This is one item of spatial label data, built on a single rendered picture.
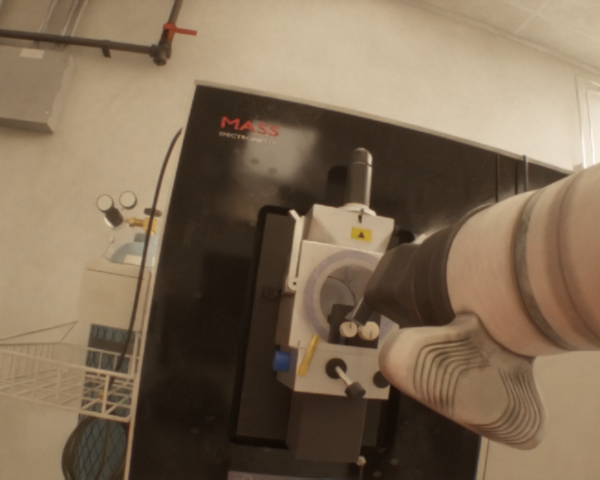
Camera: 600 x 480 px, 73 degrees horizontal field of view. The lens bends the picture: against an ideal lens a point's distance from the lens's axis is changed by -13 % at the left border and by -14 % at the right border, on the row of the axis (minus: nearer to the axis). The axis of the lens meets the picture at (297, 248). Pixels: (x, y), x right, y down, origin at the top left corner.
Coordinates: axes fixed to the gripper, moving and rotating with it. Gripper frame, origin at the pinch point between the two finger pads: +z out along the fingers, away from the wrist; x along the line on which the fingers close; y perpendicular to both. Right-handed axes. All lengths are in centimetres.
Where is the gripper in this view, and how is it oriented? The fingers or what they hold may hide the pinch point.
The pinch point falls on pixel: (369, 331)
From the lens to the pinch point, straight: 39.5
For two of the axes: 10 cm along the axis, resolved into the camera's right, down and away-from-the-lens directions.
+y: 5.0, -8.3, 2.5
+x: -8.5, -5.3, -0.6
